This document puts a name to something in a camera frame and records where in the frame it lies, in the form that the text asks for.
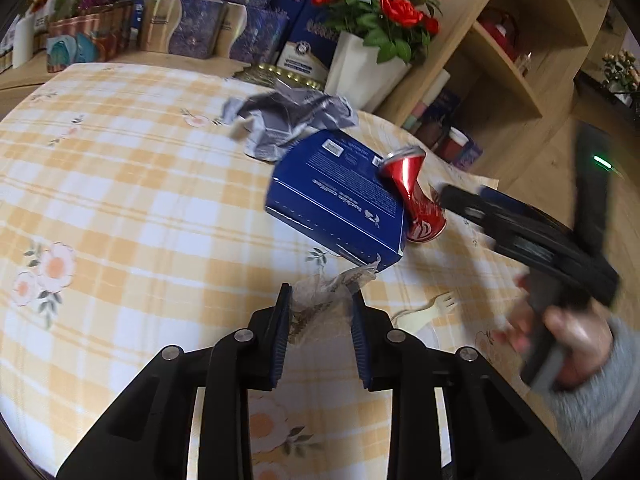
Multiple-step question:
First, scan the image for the red cup white lid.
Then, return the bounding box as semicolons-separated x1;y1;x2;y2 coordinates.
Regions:
444;126;473;162

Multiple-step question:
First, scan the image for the yellow plaid floral tablecloth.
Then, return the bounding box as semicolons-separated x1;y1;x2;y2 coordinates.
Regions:
0;62;551;480

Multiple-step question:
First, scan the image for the low wooden sideboard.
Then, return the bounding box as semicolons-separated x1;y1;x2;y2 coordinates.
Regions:
0;50;251;92

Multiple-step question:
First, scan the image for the dark blue box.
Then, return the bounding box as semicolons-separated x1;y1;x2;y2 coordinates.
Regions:
264;129;407;268

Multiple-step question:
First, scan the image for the clear plastic bag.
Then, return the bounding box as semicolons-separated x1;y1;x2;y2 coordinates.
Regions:
289;256;382;347

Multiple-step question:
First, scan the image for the gold embossed tray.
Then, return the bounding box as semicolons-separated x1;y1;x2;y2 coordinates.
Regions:
234;64;332;92

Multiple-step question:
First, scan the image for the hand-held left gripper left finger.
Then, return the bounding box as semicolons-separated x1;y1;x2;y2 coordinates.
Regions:
56;283;293;480

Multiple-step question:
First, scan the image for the grey wrapper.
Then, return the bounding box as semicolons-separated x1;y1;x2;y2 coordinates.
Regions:
221;84;359;162

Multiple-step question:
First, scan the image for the dark illustrated box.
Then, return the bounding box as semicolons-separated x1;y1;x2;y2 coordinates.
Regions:
429;89;464;131

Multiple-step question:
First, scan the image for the copper tin box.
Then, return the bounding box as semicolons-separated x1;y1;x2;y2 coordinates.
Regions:
46;2;136;73

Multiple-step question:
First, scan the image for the purple illustrated box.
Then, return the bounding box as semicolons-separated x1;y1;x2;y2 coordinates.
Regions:
452;141;485;171

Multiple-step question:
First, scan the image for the person's right hand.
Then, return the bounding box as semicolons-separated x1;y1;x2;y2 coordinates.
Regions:
497;274;617;390

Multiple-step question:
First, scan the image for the wooden shelf unit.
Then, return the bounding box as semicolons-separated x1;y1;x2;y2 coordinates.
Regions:
375;0;640;196

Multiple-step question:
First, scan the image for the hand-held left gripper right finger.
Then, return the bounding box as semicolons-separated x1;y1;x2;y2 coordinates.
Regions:
351;292;583;480

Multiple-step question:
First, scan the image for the white vase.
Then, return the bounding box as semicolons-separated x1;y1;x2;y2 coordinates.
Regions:
12;12;36;68

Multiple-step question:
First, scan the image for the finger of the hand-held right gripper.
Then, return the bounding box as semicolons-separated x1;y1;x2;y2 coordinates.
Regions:
477;186;576;233
437;184;501;241

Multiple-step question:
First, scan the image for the red rose plant white pot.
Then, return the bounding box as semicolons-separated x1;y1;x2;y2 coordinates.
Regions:
311;0;448;113

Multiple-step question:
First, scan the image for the person's right forearm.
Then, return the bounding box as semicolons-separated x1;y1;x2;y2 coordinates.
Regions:
547;317;640;480

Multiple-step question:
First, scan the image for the pale disposable fork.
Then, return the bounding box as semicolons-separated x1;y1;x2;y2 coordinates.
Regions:
389;291;458;333

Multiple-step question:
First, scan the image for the small dried flower arrangement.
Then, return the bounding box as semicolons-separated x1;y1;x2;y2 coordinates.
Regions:
600;50;640;108

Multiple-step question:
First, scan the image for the crushed red soda can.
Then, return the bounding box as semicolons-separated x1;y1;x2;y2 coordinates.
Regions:
377;146;447;244

